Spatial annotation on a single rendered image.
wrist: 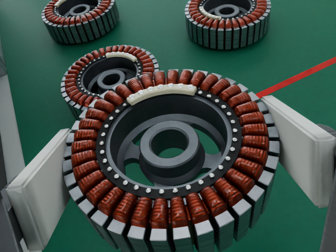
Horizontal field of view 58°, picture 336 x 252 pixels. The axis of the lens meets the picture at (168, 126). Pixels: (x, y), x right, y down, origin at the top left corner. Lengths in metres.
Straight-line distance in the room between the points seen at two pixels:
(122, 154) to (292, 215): 0.16
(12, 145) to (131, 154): 0.22
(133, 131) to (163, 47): 0.26
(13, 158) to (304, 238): 0.29
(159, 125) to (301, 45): 0.29
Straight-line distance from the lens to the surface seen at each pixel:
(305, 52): 0.42
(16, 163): 0.36
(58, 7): 0.52
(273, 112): 0.16
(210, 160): 0.17
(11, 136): 0.39
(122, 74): 0.36
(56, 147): 0.16
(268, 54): 0.41
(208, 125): 0.18
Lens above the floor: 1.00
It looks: 49 degrees down
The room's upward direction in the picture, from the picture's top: 11 degrees counter-clockwise
